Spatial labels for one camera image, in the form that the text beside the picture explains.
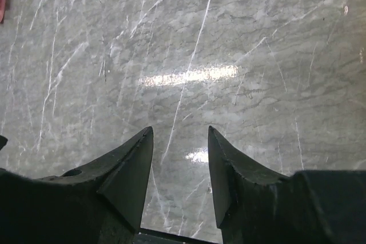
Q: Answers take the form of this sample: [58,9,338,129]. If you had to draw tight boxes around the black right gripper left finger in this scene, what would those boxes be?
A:
[61,126,154,234]

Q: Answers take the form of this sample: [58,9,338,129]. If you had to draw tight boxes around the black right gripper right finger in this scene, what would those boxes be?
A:
[208,126,288,228]

